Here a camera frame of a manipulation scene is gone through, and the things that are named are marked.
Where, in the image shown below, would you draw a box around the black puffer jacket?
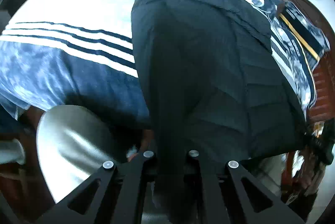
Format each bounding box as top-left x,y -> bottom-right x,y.
131,0 -> 305,223

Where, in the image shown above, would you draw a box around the grey round stool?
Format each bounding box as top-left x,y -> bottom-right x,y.
36,105 -> 121,203

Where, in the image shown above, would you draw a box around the dark wooden headboard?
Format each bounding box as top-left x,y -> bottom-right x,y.
272,0 -> 335,123

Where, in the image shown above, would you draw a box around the white navy striped blanket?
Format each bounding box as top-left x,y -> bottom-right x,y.
0,0 -> 319,127

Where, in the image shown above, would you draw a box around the blue floral pillow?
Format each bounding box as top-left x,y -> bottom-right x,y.
247,0 -> 330,111

